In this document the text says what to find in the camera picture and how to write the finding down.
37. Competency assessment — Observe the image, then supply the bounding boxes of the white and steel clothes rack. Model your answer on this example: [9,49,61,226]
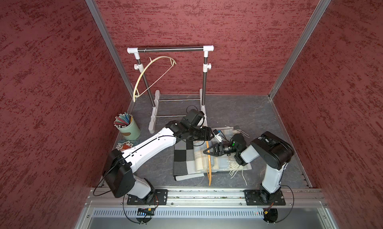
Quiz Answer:
[126,45,214,134]

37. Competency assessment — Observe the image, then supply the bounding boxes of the orange plastic hanger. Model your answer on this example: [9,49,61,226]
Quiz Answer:
[207,155,212,187]

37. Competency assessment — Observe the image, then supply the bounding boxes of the colourful picture book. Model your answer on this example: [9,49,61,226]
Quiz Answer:
[115,140,138,152]

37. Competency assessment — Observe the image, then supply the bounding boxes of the blue plaid fringed scarf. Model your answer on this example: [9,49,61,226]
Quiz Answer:
[201,126,252,178]

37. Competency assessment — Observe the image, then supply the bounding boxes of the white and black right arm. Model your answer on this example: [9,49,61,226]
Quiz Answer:
[203,131,294,206]

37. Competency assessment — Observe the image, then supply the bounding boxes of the coloured pencils bundle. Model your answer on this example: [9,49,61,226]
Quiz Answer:
[114,113,133,128]

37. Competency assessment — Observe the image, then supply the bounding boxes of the grey checkered scarf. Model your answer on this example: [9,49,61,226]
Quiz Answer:
[173,141,209,181]

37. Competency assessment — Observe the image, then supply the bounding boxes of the green pencil cup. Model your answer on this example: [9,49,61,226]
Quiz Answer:
[115,117,141,141]

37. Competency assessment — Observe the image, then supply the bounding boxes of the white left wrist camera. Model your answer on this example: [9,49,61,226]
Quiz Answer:
[212,129,225,142]

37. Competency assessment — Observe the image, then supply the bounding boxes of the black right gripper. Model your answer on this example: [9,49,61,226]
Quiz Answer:
[204,142,239,157]

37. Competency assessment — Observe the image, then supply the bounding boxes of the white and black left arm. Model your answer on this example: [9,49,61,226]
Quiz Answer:
[103,109,214,204]

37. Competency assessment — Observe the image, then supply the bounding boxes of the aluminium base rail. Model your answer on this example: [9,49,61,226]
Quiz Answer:
[85,186,328,209]

